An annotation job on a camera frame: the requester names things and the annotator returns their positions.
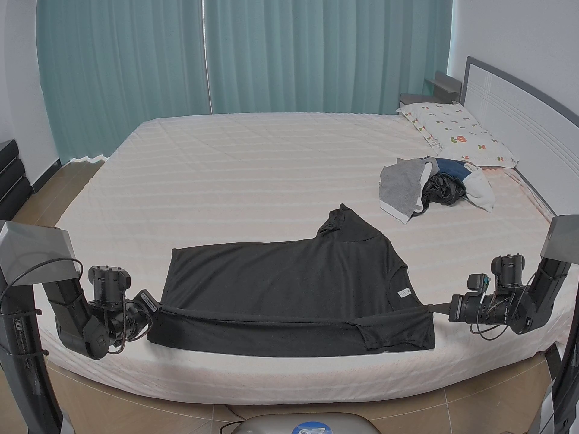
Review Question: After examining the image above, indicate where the white printed pillow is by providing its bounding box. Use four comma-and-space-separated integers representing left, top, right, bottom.
396, 102, 518, 168

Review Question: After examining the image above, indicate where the blue-green curtain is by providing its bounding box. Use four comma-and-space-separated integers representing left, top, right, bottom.
37, 0, 212, 162
204, 0, 453, 115

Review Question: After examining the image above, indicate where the black chest of drawers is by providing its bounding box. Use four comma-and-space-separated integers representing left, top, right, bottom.
0, 139, 33, 216

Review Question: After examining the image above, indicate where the grey and white garment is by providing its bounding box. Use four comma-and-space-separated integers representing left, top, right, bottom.
379, 159, 437, 225

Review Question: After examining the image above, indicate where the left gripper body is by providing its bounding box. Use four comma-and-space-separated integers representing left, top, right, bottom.
121, 289, 161, 339

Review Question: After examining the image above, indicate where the black shiny garment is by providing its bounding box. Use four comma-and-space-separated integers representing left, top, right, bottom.
421, 173, 467, 208

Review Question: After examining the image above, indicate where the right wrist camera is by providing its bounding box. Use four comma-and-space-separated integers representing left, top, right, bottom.
467, 275, 491, 296

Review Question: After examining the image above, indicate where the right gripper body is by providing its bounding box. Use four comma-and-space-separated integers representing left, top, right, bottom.
448, 293, 496, 325

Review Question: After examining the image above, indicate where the grey bedside table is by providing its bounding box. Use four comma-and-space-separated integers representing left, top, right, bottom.
399, 71, 463, 106

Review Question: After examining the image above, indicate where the black polo shirt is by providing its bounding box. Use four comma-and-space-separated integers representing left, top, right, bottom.
146, 204, 437, 355

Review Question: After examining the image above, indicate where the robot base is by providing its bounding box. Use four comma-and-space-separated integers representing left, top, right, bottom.
231, 413, 376, 434

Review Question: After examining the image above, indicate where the dark blue garment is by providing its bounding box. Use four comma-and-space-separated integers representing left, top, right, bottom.
436, 157, 473, 181

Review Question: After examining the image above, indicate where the bed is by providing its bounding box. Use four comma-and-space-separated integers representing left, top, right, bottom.
34, 56, 579, 406

